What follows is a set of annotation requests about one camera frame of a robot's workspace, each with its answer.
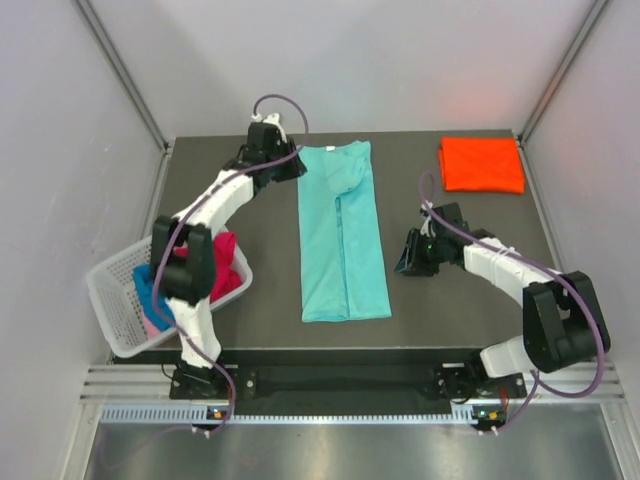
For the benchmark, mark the right aluminium corner post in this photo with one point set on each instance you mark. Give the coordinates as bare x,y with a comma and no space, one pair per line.
586,28

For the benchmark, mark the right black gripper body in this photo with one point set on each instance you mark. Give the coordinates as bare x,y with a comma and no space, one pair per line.
424,254

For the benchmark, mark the slotted grey cable duct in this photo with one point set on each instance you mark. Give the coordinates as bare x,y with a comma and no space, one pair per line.
200,414

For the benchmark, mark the magenta t-shirt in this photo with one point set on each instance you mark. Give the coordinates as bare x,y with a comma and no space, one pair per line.
225,265

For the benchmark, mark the folded orange t-shirt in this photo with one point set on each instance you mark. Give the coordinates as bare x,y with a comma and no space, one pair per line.
481,165

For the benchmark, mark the aluminium front rail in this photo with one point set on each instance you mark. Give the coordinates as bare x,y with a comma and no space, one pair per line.
147,384

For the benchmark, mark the teal t-shirt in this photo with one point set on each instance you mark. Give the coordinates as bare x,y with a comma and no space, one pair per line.
343,275

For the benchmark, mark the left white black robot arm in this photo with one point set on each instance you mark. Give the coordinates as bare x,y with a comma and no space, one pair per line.
232,189

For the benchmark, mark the white plastic laundry basket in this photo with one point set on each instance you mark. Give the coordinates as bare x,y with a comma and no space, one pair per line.
119,312

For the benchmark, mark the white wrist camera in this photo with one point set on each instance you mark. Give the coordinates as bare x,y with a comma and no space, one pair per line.
427,228
271,119

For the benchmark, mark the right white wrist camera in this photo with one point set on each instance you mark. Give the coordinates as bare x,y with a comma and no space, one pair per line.
427,228

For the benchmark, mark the blue t-shirt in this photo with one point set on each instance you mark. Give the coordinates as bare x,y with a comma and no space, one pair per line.
143,284

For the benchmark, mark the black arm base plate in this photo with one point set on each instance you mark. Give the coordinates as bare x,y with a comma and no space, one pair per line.
431,373

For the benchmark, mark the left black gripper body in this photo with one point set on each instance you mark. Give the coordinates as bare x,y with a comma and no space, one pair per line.
286,169

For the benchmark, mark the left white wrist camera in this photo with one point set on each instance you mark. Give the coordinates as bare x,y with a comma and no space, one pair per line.
271,119

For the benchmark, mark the left aluminium corner post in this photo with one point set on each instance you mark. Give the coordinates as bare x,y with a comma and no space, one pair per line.
121,72

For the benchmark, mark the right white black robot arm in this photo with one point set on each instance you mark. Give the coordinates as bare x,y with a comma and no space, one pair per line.
562,320

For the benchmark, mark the aluminium corner post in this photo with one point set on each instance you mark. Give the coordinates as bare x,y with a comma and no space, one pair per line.
121,72
586,28

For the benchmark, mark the pink t-shirt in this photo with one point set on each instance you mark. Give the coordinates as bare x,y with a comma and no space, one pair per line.
154,325

